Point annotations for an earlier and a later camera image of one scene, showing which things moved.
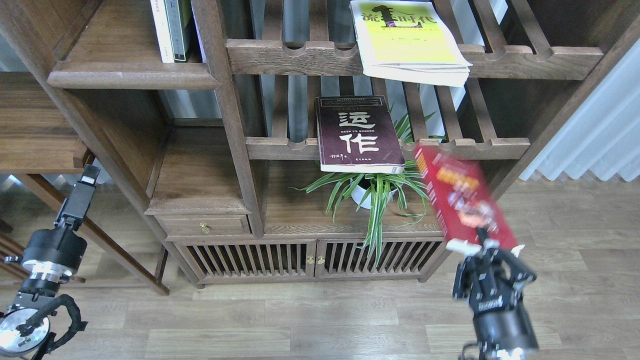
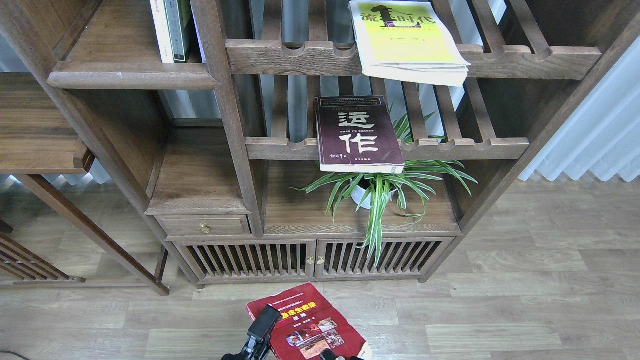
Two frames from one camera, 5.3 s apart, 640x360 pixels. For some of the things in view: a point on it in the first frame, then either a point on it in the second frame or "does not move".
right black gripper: (491, 279) to (328, 354)
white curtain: (605, 138) does not move
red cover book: (464, 199) to (310, 325)
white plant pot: (359, 193) does not move
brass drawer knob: (204, 228) does not move
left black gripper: (57, 252) to (254, 349)
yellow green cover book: (410, 41) does not move
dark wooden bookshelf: (271, 159) does not move
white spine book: (162, 31) does not move
